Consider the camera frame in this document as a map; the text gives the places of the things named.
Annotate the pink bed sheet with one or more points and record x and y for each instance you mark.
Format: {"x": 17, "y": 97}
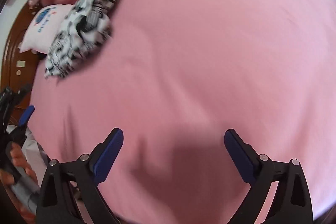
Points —
{"x": 175, "y": 75}

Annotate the white cartoon print pillow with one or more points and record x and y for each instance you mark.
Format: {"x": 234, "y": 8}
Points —
{"x": 43, "y": 28}

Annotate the brown wooden headboard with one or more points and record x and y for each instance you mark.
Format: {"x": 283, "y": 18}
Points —
{"x": 18, "y": 69}

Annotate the white black graffiti print jacket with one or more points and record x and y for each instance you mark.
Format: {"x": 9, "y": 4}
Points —
{"x": 81, "y": 34}

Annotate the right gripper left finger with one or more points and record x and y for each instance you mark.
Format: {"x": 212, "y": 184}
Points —
{"x": 57, "y": 203}

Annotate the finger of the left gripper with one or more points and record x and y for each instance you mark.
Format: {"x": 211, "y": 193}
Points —
{"x": 25, "y": 117}
{"x": 20, "y": 95}

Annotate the person left hand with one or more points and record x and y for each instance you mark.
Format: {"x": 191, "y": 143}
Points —
{"x": 18, "y": 160}

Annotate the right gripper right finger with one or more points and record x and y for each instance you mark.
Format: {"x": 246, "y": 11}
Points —
{"x": 291, "y": 202}

